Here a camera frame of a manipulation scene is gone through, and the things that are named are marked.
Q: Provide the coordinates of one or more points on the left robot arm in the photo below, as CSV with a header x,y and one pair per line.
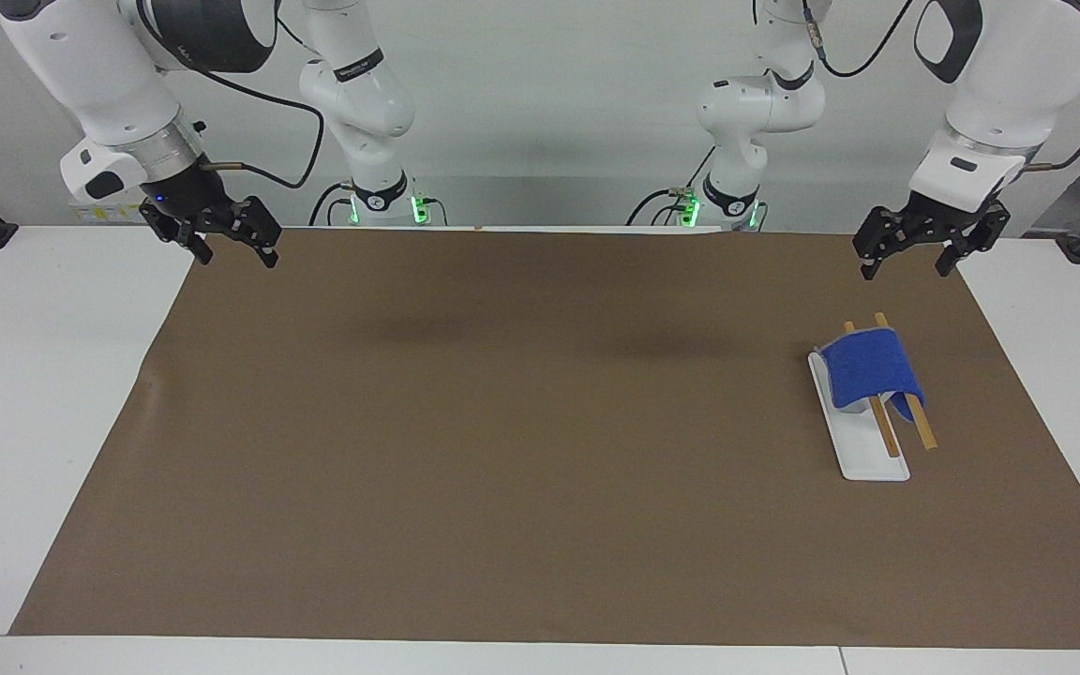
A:
x,y
1009,84

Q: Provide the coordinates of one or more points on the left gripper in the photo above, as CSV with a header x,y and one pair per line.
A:
x,y
952,222

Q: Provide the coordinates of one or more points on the blue towel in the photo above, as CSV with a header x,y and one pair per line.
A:
x,y
868,367

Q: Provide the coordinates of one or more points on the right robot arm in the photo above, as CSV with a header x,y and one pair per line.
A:
x,y
118,89

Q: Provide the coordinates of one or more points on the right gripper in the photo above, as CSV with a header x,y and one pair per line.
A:
x,y
188,190

